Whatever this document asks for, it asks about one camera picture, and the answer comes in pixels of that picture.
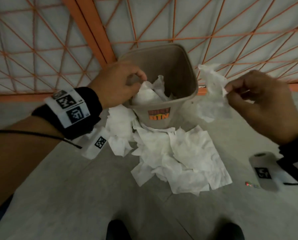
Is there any white tissue sheet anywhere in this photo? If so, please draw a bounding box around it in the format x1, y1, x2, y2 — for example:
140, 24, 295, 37
198, 63, 233, 123

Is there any person's black left shoe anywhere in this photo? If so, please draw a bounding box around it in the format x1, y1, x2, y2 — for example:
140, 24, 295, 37
106, 220, 132, 240

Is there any person's left forearm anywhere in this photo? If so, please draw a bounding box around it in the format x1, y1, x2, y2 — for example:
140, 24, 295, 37
0, 115, 67, 215

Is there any white right wrist camera module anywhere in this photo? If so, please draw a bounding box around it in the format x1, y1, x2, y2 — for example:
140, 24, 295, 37
249, 152, 284, 192

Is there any beige plastic dust bin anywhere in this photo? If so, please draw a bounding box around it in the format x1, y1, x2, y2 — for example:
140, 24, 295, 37
118, 43, 199, 129

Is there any person's black shoe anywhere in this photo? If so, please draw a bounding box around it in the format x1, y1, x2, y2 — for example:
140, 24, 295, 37
215, 222, 246, 240
106, 220, 132, 240

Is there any black left wristband with markers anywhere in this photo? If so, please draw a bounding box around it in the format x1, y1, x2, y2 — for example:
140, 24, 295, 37
31, 87, 103, 141

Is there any white left wrist camera module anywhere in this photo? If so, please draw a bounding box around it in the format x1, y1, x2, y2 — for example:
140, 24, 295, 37
80, 126, 111, 160

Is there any person's left hand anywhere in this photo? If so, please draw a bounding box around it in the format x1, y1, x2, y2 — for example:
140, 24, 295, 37
88, 61, 147, 109

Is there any person's black right shoe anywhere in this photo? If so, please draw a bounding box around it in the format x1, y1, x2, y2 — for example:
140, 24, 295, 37
215, 222, 246, 240

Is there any person's right hand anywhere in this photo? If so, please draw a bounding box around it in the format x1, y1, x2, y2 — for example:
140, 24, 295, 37
225, 70, 298, 145

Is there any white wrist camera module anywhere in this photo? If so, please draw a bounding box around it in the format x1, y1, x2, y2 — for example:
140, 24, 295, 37
80, 126, 111, 160
249, 152, 284, 192

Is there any heap of tissues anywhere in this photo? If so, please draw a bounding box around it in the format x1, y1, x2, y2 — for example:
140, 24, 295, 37
131, 75, 176, 106

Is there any thin black wrist cord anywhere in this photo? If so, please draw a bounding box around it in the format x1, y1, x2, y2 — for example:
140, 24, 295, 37
0, 130, 82, 150

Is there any pile of white tissues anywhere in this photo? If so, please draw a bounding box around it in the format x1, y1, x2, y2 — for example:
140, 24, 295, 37
106, 105, 233, 197

